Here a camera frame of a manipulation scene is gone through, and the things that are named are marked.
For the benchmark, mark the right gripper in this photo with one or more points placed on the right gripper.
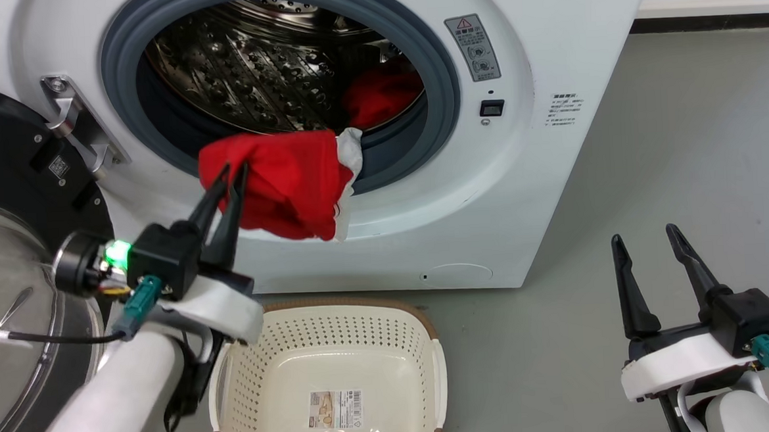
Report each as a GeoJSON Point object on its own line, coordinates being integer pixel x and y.
{"type": "Point", "coordinates": [745, 322]}

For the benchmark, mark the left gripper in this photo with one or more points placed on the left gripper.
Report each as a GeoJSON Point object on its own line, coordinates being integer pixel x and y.
{"type": "Point", "coordinates": [163, 257]}

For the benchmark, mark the red and white garment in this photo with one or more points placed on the red and white garment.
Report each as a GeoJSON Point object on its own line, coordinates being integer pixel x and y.
{"type": "Point", "coordinates": [290, 175]}

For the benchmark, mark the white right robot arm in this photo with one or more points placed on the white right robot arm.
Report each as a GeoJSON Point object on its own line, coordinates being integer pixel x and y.
{"type": "Point", "coordinates": [737, 418]}

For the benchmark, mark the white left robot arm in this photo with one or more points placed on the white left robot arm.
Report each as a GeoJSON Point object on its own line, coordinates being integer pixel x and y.
{"type": "Point", "coordinates": [124, 394]}

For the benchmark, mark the cream perforated laundry basket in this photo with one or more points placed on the cream perforated laundry basket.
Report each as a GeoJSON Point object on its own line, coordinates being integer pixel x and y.
{"type": "Point", "coordinates": [339, 360]}

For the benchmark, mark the white front-load washing machine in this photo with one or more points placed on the white front-load washing machine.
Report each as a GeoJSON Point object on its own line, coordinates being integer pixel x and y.
{"type": "Point", "coordinates": [488, 191]}

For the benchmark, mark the stainless steel washer drum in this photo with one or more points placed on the stainless steel washer drum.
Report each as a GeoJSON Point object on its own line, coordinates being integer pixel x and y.
{"type": "Point", "coordinates": [245, 72]}

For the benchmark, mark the metal door hinge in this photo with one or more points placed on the metal door hinge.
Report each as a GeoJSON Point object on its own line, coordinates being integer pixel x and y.
{"type": "Point", "coordinates": [77, 120]}

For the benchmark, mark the paper product sticker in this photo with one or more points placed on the paper product sticker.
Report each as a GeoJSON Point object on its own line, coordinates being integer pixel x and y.
{"type": "Point", "coordinates": [335, 409]}

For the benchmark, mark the grey rubber door gasket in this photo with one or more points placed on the grey rubber door gasket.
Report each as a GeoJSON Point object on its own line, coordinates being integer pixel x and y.
{"type": "Point", "coordinates": [442, 94]}

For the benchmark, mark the black door lock slot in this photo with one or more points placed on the black door lock slot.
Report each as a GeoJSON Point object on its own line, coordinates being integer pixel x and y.
{"type": "Point", "coordinates": [492, 108]}

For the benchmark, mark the black baseboard strip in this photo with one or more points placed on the black baseboard strip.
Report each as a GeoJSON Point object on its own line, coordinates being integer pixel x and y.
{"type": "Point", "coordinates": [710, 22]}

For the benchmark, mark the grey warning label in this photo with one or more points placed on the grey warning label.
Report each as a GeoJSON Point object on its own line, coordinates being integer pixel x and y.
{"type": "Point", "coordinates": [474, 48]}

